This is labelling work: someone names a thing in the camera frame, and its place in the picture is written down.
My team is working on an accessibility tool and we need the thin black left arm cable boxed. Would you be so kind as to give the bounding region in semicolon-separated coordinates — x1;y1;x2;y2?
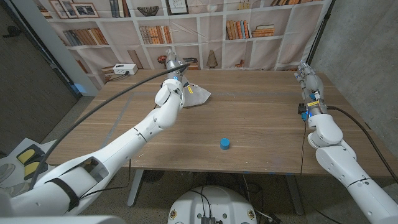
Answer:
77;158;133;200

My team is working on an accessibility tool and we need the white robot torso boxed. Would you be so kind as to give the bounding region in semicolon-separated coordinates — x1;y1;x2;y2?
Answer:
167;185;258;224

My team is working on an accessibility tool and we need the black backdrop stand pole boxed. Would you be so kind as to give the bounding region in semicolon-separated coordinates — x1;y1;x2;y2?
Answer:
303;0;336;72

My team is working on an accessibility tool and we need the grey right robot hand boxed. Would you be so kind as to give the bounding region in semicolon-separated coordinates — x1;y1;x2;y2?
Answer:
294;60;329;118

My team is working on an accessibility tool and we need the grey sneaker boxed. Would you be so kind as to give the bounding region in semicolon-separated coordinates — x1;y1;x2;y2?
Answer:
0;163;16;184
0;182;30;197

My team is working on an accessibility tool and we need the black torso cable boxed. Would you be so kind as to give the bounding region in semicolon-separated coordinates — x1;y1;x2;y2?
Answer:
189;185;215;218

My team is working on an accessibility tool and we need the white cloth napkin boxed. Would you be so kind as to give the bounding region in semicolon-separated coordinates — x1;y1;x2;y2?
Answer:
182;82;211;108

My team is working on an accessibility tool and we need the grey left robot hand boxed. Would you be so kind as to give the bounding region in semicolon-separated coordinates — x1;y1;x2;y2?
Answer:
164;49;190;82

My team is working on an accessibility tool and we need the white box device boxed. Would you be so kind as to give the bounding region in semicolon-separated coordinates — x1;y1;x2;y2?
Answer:
112;63;139;76

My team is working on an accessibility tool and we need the grey table leg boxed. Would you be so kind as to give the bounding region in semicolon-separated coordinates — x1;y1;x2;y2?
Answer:
127;169;144;207
285;174;305;216

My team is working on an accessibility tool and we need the yellow black foot pedal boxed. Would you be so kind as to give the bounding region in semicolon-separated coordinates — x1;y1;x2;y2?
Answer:
23;159;49;181
16;144;46;166

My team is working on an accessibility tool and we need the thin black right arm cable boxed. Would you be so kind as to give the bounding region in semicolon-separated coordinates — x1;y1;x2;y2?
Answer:
298;119;343;224

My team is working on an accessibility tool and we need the black door handle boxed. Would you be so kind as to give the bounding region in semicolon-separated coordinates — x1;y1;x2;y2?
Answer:
2;25;22;39

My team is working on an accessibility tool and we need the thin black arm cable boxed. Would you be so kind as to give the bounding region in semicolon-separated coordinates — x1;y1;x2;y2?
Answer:
298;119;343;224
77;158;133;200

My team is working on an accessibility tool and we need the printed bookshelf backdrop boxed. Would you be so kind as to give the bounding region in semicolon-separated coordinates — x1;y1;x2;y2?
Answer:
32;0;333;91

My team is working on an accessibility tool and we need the black power strip cord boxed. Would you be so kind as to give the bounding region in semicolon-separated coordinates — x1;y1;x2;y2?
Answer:
107;72;131;83

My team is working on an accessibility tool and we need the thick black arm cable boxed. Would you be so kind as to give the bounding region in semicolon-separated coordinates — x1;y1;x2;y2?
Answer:
28;62;191;190
326;105;398;184

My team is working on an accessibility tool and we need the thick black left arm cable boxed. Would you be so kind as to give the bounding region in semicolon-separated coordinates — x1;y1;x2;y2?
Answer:
28;62;191;190

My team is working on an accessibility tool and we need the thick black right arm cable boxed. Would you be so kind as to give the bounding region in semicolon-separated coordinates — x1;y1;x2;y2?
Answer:
326;105;398;184

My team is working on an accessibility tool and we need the white floor board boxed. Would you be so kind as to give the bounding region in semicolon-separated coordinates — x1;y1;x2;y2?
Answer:
0;138;59;197

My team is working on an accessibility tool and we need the black round ribbed disc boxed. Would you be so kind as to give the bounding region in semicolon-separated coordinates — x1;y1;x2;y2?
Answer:
143;170;165;184

